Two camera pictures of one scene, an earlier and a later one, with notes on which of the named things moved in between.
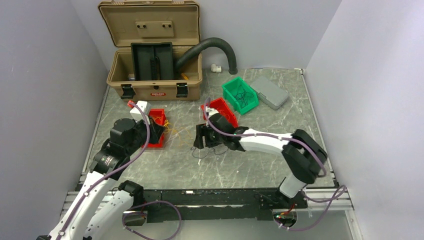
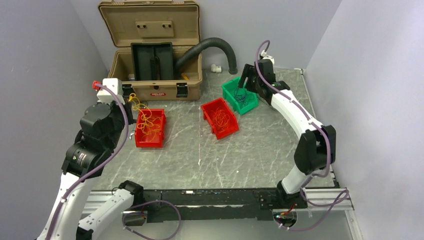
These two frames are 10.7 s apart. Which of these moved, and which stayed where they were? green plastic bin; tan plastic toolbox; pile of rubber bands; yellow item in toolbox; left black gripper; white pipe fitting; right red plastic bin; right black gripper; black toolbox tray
Moved: right black gripper; left black gripper; pile of rubber bands
Stayed: white pipe fitting; green plastic bin; yellow item in toolbox; black toolbox tray; tan plastic toolbox; right red plastic bin
